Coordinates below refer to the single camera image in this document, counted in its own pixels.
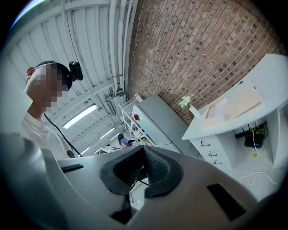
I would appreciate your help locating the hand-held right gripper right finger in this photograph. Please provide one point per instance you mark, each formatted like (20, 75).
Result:
(193, 184)

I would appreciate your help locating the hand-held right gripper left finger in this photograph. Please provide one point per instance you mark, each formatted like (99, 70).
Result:
(90, 179)

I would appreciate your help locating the white drawer unit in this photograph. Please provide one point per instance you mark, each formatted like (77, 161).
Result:
(213, 150)

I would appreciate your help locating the short ceiling lamp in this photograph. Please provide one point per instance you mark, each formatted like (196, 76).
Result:
(107, 133)

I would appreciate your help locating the long ceiling lamp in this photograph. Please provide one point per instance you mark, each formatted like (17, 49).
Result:
(79, 116)

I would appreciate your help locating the person's light t-shirt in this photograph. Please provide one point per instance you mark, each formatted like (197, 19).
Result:
(42, 134)

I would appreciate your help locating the white shelf rack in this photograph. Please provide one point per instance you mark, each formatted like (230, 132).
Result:
(132, 125)

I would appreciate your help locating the grey cabinet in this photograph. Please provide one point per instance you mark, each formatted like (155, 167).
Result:
(162, 121)

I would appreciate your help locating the white vase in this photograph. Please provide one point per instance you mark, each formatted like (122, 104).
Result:
(194, 111)

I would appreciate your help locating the black router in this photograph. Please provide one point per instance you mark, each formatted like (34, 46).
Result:
(255, 139)

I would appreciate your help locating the small red object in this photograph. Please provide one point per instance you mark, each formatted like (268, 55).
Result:
(136, 117)

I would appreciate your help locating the white flower bouquet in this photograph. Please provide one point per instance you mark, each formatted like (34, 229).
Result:
(185, 102)

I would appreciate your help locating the white ceiling pipe bundle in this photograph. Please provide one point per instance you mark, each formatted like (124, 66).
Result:
(113, 45)

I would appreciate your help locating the black head-worn camera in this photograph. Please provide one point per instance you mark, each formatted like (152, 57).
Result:
(76, 70)

